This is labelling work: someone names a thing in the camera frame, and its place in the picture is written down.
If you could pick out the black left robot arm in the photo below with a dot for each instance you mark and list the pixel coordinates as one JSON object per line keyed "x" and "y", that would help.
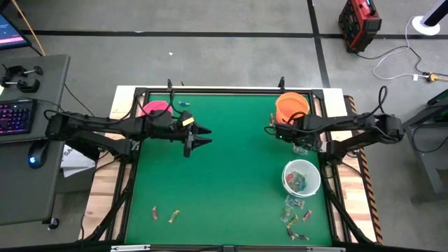
{"x": 87, "y": 124}

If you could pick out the yellow black hazard tape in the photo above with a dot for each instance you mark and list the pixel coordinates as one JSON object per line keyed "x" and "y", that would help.
{"x": 369, "y": 196}

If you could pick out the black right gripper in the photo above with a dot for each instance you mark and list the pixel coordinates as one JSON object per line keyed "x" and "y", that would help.
{"x": 308, "y": 143}

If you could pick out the floor stand white base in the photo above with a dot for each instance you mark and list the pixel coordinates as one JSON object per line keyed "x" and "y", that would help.
{"x": 427, "y": 24}

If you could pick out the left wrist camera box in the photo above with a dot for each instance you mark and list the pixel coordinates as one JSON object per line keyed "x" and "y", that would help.
{"x": 185, "y": 120}

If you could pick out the backlit black keyboard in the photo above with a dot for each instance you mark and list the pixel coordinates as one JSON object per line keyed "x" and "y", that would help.
{"x": 15, "y": 117}

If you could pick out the grey metal stand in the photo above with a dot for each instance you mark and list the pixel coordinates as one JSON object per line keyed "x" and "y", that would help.
{"x": 430, "y": 154}

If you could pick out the monitor with blue screen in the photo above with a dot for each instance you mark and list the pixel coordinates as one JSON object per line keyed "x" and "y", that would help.
{"x": 10, "y": 33}

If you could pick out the orange jack-o-lantern bucket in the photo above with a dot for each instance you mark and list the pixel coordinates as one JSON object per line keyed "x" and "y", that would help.
{"x": 290, "y": 103}

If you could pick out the white halloween face bucket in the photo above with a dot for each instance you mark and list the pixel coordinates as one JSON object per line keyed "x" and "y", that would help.
{"x": 313, "y": 168}

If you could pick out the black device green edge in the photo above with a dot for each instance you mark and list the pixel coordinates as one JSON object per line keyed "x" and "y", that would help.
{"x": 441, "y": 99}

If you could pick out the silver metal bracket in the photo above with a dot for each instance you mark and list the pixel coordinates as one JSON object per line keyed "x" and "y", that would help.
{"x": 130, "y": 248}
{"x": 325, "y": 249}

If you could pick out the yellow pole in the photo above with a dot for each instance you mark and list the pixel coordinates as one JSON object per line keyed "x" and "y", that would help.
{"x": 28, "y": 28}

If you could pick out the red wrapped candy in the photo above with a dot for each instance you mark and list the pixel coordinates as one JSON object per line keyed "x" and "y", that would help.
{"x": 307, "y": 215}

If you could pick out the grey desk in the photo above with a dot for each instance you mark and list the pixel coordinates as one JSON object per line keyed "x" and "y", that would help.
{"x": 31, "y": 189}

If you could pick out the black c-clamp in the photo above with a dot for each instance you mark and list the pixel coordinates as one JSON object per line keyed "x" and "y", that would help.
{"x": 21, "y": 71}
{"x": 21, "y": 84}

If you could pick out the dark wrapped candy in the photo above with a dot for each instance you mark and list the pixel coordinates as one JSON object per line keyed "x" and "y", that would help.
{"x": 291, "y": 234}
{"x": 301, "y": 237}

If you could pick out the white paper sheet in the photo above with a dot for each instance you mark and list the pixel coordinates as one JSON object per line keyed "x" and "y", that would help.
{"x": 75, "y": 162}

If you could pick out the pink halloween face bucket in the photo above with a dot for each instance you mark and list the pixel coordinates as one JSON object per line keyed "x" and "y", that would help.
{"x": 157, "y": 106}

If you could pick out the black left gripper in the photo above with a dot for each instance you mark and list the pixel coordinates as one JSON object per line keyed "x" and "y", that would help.
{"x": 168, "y": 127}

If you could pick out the green candy clear bag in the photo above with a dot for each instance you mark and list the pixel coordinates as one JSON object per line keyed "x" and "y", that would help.
{"x": 286, "y": 213}

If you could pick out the black frame clamp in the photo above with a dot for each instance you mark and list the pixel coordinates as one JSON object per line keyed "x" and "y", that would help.
{"x": 281, "y": 84}
{"x": 169, "y": 85}

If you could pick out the black aluminium rig frame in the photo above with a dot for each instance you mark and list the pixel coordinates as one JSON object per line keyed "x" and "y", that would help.
{"x": 245, "y": 91}

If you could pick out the black computer mouse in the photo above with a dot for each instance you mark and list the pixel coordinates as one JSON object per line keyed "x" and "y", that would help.
{"x": 36, "y": 154}

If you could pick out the small blue candy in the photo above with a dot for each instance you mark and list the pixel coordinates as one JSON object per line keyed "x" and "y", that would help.
{"x": 183, "y": 103}

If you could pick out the red black power station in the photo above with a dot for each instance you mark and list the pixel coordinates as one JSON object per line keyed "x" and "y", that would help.
{"x": 360, "y": 22}

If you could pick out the red candy clear wrapper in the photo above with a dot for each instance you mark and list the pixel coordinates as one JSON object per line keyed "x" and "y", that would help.
{"x": 290, "y": 176}

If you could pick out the small yellow candy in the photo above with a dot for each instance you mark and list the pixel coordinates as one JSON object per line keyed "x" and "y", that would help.
{"x": 174, "y": 216}

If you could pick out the black desk caster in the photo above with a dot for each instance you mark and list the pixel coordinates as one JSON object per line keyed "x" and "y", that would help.
{"x": 53, "y": 223}

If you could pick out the yellow green wrapped candy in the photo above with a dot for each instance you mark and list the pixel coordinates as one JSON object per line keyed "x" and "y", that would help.
{"x": 293, "y": 220}

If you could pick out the green table mat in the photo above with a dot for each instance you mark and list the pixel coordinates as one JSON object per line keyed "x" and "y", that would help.
{"x": 227, "y": 192}

